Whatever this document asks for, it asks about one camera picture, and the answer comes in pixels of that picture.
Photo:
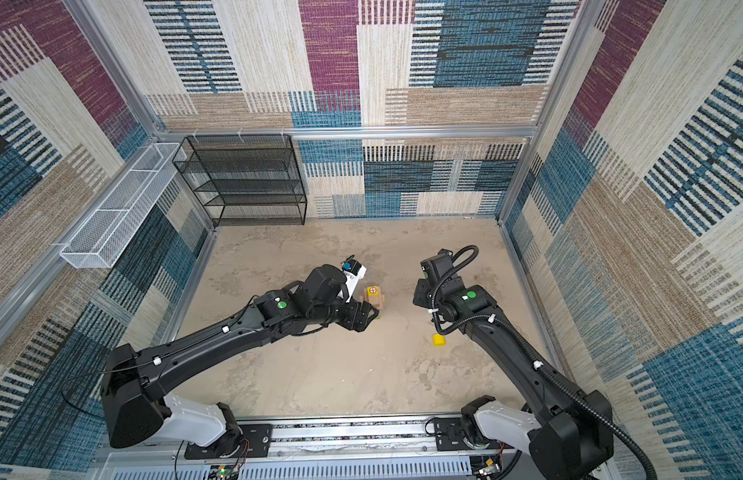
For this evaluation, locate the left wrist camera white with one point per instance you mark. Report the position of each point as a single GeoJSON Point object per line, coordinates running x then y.
{"type": "Point", "coordinates": [354, 271]}

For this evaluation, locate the aluminium mounting rail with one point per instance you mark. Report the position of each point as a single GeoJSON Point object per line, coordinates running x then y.
{"type": "Point", "coordinates": [410, 446]}

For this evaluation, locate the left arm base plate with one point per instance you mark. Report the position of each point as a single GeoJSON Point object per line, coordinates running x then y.
{"type": "Point", "coordinates": [251, 440]}

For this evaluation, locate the white wire mesh basket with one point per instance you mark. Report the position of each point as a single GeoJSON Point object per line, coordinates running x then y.
{"type": "Point", "coordinates": [100, 241]}

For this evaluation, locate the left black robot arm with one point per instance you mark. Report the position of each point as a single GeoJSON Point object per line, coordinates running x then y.
{"type": "Point", "coordinates": [137, 386]}

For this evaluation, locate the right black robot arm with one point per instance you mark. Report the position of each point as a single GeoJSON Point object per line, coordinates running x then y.
{"type": "Point", "coordinates": [564, 430]}

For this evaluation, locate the black wire shelf rack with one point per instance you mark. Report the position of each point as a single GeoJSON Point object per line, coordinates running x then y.
{"type": "Point", "coordinates": [244, 180]}

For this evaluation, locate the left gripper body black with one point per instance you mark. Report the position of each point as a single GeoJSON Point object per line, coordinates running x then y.
{"type": "Point", "coordinates": [347, 314]}

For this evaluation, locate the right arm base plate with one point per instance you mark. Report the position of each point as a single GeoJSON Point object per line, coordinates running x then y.
{"type": "Point", "coordinates": [461, 433]}

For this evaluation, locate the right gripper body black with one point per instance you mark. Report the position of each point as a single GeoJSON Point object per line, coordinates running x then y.
{"type": "Point", "coordinates": [424, 295]}

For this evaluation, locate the small square wood block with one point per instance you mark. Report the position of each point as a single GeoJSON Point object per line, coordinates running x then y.
{"type": "Point", "coordinates": [380, 302]}

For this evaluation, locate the yellow cylinder block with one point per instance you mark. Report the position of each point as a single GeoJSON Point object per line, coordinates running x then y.
{"type": "Point", "coordinates": [439, 340]}

